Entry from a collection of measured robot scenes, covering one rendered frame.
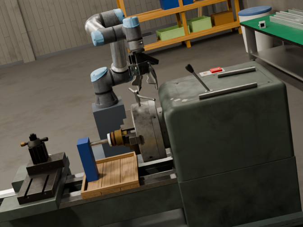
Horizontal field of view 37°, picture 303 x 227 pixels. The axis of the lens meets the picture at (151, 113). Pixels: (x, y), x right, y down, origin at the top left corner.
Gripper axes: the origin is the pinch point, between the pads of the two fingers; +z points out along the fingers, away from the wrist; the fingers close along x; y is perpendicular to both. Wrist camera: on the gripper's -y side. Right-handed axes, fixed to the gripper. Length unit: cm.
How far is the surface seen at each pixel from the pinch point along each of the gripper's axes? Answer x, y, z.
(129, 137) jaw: -11.9, 9.1, 21.9
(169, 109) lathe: 10.7, 0.2, 10.2
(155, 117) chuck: -0.9, -1.4, 14.6
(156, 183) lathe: -5.5, 3.9, 48.0
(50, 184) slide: -43, 40, 37
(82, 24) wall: -758, -578, -62
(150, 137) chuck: -2.2, 4.0, 23.4
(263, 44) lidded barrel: -228, -513, 42
